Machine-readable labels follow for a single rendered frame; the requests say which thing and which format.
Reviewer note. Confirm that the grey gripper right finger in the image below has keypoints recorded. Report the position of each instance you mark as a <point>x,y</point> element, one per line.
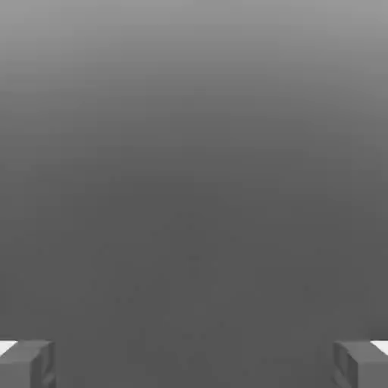
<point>363,363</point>

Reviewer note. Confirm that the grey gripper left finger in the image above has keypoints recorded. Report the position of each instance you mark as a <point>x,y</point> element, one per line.
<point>24,363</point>

